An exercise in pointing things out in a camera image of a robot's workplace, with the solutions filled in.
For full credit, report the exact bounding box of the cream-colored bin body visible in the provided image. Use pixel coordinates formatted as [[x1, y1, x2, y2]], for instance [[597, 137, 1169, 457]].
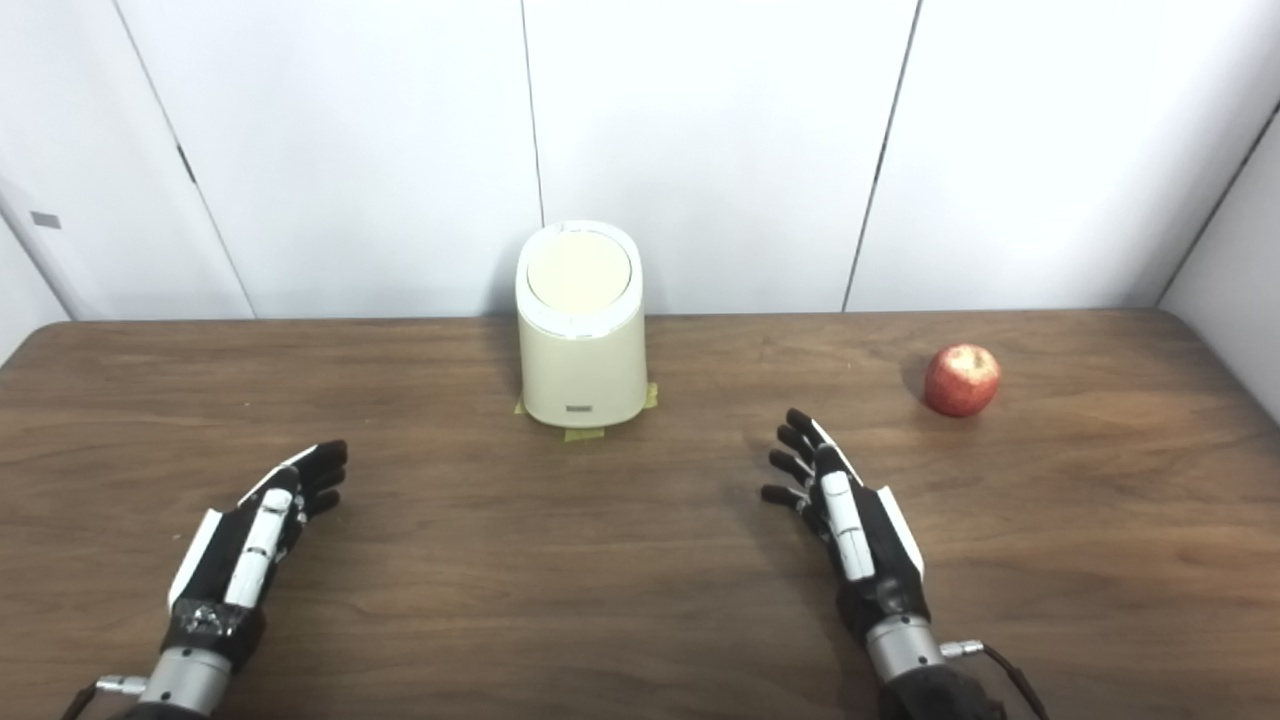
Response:
[[515, 220, 648, 429]]

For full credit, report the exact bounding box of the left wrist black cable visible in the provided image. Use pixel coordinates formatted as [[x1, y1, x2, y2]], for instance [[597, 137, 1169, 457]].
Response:
[[60, 675, 149, 720]]

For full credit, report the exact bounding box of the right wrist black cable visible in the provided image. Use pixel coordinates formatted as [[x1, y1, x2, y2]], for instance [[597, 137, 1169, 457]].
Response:
[[940, 639, 1051, 720]]

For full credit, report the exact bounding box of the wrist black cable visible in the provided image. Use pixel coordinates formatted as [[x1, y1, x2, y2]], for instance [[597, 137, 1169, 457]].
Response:
[[60, 675, 149, 720], [940, 639, 1051, 720]]

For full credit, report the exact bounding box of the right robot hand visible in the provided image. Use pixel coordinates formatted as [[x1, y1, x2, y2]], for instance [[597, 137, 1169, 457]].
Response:
[[760, 407, 929, 641]]

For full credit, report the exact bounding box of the red apple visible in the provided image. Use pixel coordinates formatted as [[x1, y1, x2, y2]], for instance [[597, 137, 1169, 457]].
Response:
[[923, 344, 1002, 418]]

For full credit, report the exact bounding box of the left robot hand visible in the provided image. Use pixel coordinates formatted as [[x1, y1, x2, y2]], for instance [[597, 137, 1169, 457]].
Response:
[[163, 440, 349, 669]]

